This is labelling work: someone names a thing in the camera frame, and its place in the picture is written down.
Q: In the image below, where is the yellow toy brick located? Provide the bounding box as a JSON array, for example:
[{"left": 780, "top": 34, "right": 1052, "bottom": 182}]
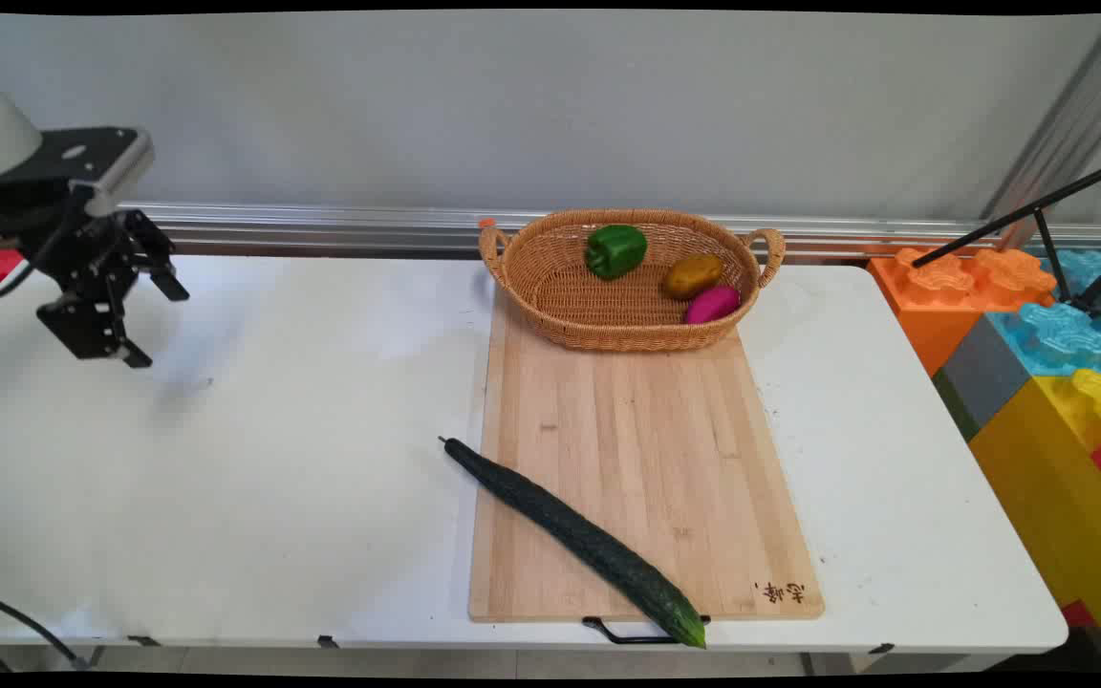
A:
[{"left": 968, "top": 367, "right": 1101, "bottom": 672}]

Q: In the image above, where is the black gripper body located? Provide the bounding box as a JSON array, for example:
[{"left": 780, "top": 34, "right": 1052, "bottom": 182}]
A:
[{"left": 0, "top": 183, "right": 145, "bottom": 299}]

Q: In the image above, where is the black tripod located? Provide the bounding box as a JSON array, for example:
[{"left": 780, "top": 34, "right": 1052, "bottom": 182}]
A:
[{"left": 912, "top": 153, "right": 1101, "bottom": 320}]

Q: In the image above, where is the aluminium frame post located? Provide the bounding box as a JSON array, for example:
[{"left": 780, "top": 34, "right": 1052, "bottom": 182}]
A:
[{"left": 979, "top": 13, "right": 1101, "bottom": 251}]

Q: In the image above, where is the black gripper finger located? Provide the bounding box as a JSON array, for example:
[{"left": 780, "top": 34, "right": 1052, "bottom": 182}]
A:
[
  {"left": 36, "top": 273, "right": 153, "bottom": 370},
  {"left": 120, "top": 210, "right": 191, "bottom": 303}
]

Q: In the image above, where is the wooden cutting board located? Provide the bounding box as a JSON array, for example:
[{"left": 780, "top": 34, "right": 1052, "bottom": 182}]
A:
[{"left": 467, "top": 287, "right": 826, "bottom": 646}]

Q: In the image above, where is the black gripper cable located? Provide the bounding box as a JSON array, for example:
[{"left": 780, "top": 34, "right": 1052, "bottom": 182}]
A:
[{"left": 0, "top": 191, "right": 83, "bottom": 309}]

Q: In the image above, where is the grey toy brick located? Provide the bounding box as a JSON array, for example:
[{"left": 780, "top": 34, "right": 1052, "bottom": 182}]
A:
[{"left": 932, "top": 313, "right": 1035, "bottom": 442}]

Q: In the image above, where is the magenta sweet potato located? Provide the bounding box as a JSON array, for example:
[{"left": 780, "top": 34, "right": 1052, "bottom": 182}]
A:
[{"left": 682, "top": 284, "right": 743, "bottom": 327}]

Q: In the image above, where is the blue toy brick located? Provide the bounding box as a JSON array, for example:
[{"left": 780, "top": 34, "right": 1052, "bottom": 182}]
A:
[{"left": 985, "top": 248, "right": 1101, "bottom": 379}]

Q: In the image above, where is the green bell pepper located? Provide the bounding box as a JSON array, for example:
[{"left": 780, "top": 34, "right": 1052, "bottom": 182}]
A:
[{"left": 584, "top": 224, "right": 649, "bottom": 281}]

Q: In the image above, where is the long dark green cucumber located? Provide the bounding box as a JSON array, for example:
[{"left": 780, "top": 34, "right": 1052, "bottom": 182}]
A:
[{"left": 438, "top": 436, "right": 708, "bottom": 651}]

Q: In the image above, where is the woven wicker basket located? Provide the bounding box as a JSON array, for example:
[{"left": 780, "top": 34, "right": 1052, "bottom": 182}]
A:
[{"left": 477, "top": 208, "right": 788, "bottom": 354}]

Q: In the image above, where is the black floor cable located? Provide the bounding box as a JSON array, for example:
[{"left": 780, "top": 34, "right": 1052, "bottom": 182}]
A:
[{"left": 0, "top": 583, "right": 95, "bottom": 672}]

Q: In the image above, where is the yellow-brown potato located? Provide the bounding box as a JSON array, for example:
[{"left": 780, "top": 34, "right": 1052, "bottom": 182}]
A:
[{"left": 661, "top": 252, "right": 725, "bottom": 301}]

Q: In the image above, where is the aluminium rail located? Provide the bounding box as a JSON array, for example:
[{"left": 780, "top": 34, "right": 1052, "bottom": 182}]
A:
[{"left": 116, "top": 201, "right": 1101, "bottom": 261}]

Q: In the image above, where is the black silver wrist camera box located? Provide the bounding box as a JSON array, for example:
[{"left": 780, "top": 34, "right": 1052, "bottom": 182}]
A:
[{"left": 32, "top": 127, "right": 156, "bottom": 219}]

